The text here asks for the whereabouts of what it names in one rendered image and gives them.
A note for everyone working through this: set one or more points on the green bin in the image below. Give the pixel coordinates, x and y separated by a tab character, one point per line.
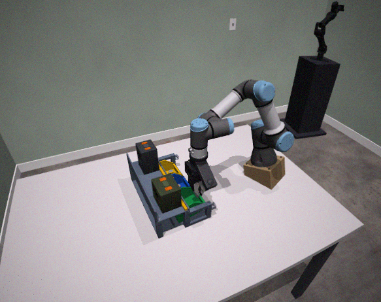
190	198

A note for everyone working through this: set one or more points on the blue open bin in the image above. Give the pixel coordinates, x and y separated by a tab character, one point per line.
181	180

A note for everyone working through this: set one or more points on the yellow open bin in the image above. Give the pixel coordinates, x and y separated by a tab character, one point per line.
167	165

